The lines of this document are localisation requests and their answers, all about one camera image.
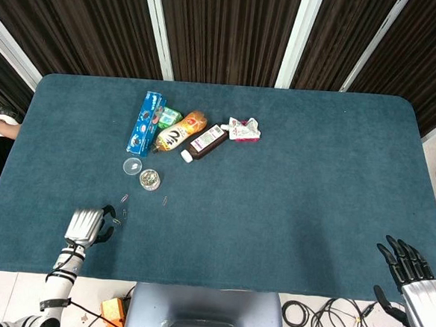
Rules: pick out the small green carton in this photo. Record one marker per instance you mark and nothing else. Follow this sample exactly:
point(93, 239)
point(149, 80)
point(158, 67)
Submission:
point(168, 118)

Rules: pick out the dark slatted panel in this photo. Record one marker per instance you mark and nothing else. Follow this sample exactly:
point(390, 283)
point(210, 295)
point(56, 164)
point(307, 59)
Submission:
point(339, 33)
point(3, 81)
point(227, 29)
point(427, 54)
point(74, 19)

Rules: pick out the person's bare forearm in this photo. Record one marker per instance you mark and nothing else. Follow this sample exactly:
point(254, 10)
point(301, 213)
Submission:
point(1, 126)

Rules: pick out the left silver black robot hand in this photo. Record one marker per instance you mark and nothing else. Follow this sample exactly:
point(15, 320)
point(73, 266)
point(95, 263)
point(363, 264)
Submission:
point(84, 225)

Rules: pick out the clear plastic lid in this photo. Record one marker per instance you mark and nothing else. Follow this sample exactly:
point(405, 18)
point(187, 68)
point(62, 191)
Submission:
point(132, 166)

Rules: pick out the small container of clips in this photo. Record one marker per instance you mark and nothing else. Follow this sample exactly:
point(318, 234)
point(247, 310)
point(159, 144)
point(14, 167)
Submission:
point(150, 179)

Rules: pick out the blue cookie box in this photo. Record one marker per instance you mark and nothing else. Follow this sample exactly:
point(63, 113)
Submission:
point(146, 125)

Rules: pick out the crumpled pink white pouch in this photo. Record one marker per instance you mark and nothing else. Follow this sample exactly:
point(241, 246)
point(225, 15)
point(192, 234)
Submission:
point(244, 131)

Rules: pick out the teal felt table cover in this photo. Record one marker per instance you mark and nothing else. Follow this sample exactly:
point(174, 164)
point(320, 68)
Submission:
point(274, 212)

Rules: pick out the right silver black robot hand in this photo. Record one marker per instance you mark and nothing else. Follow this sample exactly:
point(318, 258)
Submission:
point(425, 301)

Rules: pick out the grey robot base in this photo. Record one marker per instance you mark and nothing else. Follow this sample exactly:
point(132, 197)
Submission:
point(204, 312)

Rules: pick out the brown bottle white cap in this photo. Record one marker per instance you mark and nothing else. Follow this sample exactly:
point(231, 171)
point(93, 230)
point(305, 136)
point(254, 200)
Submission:
point(206, 142)

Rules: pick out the orange drink bottle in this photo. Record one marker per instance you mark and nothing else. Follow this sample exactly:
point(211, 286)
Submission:
point(179, 132)

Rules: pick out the orange box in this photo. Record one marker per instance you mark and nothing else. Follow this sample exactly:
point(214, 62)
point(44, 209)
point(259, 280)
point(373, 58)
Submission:
point(113, 309)

